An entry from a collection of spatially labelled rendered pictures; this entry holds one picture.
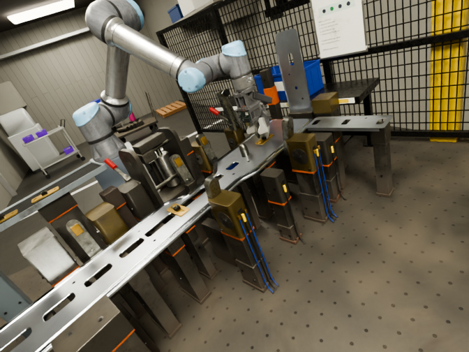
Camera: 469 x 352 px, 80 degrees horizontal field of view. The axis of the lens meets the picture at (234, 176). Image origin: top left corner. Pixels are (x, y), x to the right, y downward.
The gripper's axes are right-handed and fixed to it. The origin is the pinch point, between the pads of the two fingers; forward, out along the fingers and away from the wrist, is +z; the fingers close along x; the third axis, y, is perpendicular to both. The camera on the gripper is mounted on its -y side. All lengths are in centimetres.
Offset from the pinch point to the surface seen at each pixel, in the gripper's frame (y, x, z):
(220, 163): 19.6, -6.9, 2.0
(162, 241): 58, 8, 2
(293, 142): 8.4, 19.8, -2.1
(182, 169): 32.6, -12.5, -2.7
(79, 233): 71, -12, -6
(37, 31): -163, -747, -162
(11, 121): -2, -688, -11
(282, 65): -26.8, -3.2, -18.9
